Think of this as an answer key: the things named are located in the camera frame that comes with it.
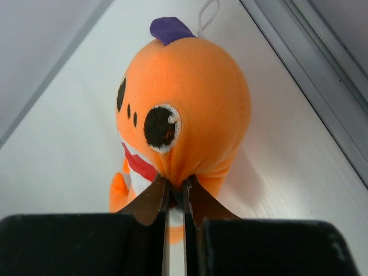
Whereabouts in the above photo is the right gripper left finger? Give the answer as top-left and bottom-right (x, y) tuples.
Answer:
(1, 176), (170, 275)

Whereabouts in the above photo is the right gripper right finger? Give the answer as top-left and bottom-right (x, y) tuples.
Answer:
(182, 176), (359, 275)

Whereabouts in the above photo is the orange shark plush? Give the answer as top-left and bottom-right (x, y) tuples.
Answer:
(108, 0), (253, 245)

